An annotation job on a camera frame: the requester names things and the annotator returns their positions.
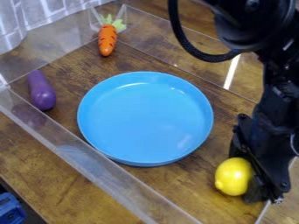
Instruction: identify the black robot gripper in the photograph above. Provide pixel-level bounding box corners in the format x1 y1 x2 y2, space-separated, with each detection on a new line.
228 84 299 205

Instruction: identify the yellow lemon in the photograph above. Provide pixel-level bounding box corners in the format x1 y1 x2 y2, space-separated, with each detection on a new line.
214 157 253 196

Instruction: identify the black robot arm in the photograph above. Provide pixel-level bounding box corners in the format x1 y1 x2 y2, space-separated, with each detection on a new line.
202 0 299 204

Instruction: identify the blue round tray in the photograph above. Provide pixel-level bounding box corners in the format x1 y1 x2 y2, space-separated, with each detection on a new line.
77 71 213 167

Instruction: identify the purple toy eggplant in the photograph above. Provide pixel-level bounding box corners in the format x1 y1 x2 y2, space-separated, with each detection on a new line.
27 70 55 110

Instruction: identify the blue object at corner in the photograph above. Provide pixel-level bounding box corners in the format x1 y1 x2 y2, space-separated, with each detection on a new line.
0 192 25 224

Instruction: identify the orange toy carrot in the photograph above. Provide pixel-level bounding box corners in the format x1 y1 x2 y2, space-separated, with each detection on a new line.
97 14 126 57

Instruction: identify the white checkered cloth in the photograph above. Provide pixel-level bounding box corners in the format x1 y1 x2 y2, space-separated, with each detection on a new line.
0 0 113 54

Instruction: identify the black braided cable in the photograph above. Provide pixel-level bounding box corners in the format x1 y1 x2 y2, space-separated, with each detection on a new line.
166 0 242 63

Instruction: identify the clear acrylic enclosure wall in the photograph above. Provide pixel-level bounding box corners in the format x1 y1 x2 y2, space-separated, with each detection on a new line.
0 3 299 224

